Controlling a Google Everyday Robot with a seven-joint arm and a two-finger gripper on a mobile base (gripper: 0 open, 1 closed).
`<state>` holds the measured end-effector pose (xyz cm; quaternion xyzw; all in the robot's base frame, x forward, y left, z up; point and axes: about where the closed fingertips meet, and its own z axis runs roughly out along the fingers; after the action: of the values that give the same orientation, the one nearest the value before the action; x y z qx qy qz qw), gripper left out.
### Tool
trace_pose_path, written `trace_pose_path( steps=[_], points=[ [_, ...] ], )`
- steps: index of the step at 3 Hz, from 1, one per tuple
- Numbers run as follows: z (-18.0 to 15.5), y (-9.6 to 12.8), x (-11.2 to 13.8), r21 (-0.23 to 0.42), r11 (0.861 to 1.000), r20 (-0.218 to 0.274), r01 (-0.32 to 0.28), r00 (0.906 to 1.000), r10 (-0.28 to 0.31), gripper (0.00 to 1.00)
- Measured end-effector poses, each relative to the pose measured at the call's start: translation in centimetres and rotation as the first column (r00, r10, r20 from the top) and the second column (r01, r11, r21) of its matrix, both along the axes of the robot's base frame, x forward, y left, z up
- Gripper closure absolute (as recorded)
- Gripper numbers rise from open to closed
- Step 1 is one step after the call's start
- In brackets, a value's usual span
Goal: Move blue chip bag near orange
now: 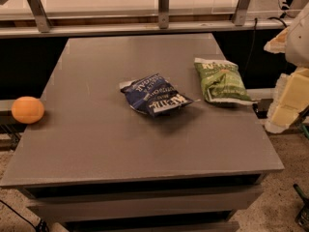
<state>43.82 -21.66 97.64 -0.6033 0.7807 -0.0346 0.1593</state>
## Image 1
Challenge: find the blue chip bag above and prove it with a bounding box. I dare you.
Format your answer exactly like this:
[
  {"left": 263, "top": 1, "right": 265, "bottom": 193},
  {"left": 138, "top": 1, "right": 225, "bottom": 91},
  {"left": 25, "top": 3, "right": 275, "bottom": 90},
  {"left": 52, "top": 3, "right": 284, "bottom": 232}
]
[{"left": 120, "top": 73, "right": 193, "bottom": 117}]

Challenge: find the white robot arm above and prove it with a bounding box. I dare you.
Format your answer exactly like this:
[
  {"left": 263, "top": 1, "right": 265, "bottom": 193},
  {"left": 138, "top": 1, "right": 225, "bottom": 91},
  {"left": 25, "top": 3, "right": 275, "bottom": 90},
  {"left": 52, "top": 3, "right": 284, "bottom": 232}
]
[{"left": 264, "top": 4, "right": 309, "bottom": 133}]

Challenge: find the green chip bag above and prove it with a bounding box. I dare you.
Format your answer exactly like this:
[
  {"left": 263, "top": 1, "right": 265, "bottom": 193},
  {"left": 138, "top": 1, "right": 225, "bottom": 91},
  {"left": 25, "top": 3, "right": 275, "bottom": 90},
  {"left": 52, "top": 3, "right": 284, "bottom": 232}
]
[{"left": 194, "top": 58, "right": 254, "bottom": 105}]

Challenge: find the green object on floor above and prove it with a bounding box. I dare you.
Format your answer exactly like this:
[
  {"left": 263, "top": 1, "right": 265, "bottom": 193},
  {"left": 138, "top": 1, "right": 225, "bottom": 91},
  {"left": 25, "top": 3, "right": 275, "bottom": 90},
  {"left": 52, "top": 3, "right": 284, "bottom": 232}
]
[{"left": 293, "top": 183, "right": 309, "bottom": 231}]

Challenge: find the grey drawer cabinet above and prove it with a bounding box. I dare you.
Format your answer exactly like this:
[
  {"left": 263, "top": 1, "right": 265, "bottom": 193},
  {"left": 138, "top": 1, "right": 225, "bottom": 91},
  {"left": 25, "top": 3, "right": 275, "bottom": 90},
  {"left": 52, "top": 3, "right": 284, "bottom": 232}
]
[{"left": 1, "top": 34, "right": 283, "bottom": 232}]

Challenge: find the orange fruit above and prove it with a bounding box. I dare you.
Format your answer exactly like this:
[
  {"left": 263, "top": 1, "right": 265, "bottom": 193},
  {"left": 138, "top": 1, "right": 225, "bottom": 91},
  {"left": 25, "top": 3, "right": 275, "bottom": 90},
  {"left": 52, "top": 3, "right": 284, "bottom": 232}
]
[{"left": 11, "top": 97, "right": 44, "bottom": 124}]

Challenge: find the black hanging cable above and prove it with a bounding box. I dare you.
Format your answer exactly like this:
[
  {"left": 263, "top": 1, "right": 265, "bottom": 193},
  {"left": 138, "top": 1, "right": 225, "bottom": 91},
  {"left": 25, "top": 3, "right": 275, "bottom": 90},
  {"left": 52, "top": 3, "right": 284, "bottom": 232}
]
[{"left": 241, "top": 16, "right": 289, "bottom": 79}]

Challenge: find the right metal bracket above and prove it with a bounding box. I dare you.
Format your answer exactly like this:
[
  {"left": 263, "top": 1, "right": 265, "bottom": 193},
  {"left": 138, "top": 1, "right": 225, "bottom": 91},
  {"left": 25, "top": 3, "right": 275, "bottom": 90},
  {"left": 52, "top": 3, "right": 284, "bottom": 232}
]
[{"left": 232, "top": 0, "right": 250, "bottom": 26}]

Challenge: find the metal bracket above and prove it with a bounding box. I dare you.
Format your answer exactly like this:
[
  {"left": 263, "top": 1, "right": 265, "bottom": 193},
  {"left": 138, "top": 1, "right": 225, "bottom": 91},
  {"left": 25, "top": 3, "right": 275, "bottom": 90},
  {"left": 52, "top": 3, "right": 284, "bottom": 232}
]
[
  {"left": 158, "top": 0, "right": 169, "bottom": 29},
  {"left": 232, "top": 0, "right": 250, "bottom": 26},
  {"left": 27, "top": 0, "right": 51, "bottom": 33}
]

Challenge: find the middle metal bracket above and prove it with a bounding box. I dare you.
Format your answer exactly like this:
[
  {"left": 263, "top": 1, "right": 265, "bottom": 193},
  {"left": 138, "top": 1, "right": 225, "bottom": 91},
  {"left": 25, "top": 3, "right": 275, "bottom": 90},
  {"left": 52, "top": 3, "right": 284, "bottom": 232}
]
[{"left": 158, "top": 0, "right": 169, "bottom": 29}]

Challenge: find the left metal bracket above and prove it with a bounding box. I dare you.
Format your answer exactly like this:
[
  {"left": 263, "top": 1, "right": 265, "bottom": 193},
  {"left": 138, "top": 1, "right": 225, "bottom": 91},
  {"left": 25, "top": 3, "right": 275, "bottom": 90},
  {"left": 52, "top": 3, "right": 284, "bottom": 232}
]
[{"left": 27, "top": 0, "right": 51, "bottom": 33}]

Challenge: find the black floor cable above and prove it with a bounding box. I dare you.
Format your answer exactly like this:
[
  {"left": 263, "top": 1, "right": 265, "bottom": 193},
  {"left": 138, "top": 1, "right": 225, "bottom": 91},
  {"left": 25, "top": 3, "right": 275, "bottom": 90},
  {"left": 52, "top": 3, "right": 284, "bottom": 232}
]
[{"left": 0, "top": 198, "right": 50, "bottom": 232}]

